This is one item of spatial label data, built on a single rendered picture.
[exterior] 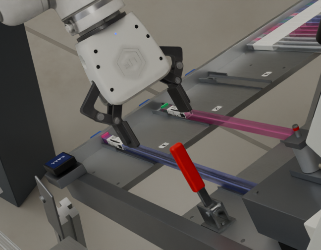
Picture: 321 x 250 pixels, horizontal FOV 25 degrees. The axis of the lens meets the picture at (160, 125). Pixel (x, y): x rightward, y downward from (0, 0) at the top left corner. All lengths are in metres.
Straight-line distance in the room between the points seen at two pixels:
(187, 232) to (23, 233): 1.19
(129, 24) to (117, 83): 0.08
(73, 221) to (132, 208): 0.34
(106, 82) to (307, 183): 0.34
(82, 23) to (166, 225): 0.28
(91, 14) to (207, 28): 1.43
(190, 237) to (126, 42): 0.28
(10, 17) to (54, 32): 1.42
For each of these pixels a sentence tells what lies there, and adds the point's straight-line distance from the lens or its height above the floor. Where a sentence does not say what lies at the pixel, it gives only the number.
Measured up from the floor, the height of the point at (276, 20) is 0.73.
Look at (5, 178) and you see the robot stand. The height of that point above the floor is 0.16.
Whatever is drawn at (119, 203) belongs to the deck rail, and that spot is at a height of 0.89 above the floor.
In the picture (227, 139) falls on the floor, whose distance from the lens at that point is 2.10.
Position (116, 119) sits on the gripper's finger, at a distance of 0.96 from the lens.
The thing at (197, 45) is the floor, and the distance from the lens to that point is 2.30.
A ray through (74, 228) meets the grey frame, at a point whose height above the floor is 0.59.
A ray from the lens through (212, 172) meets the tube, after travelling 0.94.
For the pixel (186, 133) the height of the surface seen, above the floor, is 0.83.
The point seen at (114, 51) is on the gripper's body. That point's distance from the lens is 0.95.
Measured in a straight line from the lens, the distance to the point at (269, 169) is 0.91.
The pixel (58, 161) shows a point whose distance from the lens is 1.15.
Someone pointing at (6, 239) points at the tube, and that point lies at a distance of 0.93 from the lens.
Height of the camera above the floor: 1.78
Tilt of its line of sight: 57 degrees down
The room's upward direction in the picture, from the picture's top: straight up
